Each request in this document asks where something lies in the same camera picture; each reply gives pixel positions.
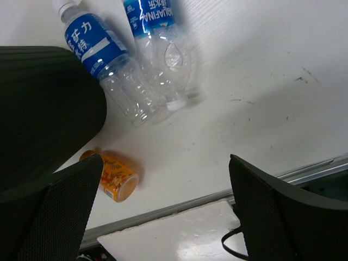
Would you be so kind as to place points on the aluminium table edge rail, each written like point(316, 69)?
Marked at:
point(108, 218)

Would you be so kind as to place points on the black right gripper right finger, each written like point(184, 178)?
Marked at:
point(280, 221)

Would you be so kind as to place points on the blue label clear bottle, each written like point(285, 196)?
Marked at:
point(106, 58)

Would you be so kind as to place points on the white panel below table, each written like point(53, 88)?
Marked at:
point(191, 235)

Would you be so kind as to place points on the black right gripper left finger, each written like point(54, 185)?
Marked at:
point(46, 219)

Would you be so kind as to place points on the Aquafina clear plastic bottle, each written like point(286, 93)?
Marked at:
point(161, 49)

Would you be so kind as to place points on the black plastic bin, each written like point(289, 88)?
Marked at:
point(50, 108)

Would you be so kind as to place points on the orange juice bottle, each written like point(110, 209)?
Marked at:
point(117, 181)

